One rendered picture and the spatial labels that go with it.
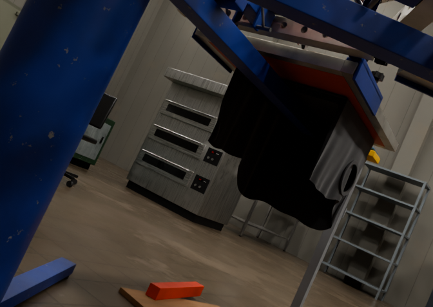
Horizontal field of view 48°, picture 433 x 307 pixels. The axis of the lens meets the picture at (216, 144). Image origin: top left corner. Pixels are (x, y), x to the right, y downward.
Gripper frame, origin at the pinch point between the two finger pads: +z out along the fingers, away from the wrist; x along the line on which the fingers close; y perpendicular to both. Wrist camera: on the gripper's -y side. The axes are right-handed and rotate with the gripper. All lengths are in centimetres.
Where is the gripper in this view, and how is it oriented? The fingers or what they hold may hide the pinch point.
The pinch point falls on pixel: (299, 44)
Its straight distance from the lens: 174.8
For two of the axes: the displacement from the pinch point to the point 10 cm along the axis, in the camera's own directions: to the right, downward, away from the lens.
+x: 4.6, 2.9, 8.4
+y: 7.8, 3.2, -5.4
